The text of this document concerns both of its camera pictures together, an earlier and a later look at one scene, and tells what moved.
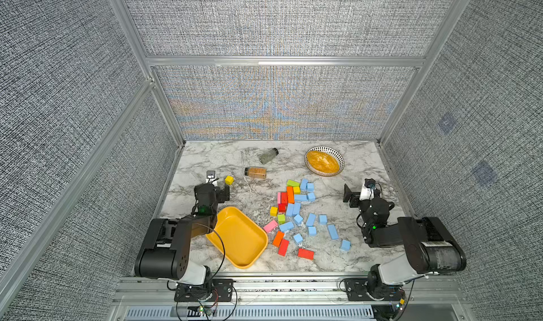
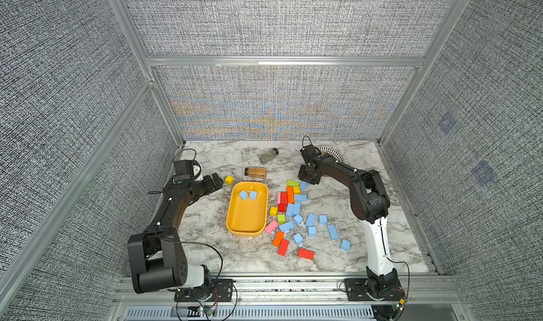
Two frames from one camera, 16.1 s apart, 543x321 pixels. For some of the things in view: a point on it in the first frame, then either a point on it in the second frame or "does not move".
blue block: [300, 197] does not move
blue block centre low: [286, 226] does not move
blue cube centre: [298, 219] does not move
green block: [290, 183] does not move
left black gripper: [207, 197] -> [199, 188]
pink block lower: [271, 226] does not move
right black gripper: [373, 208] -> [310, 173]
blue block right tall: [311, 219] does not move
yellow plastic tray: [244, 239] -> [247, 218]
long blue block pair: [297, 206] does not move
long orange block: [290, 194] does not move
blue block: [304, 184] -> [243, 195]
